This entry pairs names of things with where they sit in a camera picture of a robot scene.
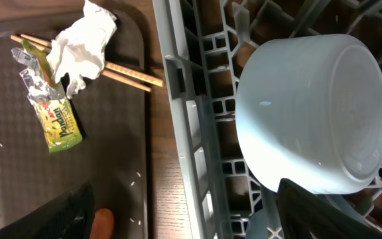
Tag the grey dishwasher rack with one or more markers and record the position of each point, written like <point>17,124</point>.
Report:
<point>204,46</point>

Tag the brown serving tray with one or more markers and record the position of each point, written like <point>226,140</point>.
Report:
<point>111,155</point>

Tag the wooden chopstick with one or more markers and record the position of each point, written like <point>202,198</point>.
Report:
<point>106,73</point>
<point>118,69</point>

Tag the green snack wrapper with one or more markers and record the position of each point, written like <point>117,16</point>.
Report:
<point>48,98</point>

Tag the light blue cup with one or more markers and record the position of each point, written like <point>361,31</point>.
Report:
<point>262,225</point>

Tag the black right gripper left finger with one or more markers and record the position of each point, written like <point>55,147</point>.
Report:
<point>69,215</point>

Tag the light blue small bowl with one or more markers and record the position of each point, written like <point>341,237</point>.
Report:
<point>309,109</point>

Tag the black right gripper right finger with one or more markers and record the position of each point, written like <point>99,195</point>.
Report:
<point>304,215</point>

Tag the white napkin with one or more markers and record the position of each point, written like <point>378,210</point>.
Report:
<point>79,50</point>

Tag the orange carrot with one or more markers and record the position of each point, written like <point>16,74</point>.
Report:
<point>103,224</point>

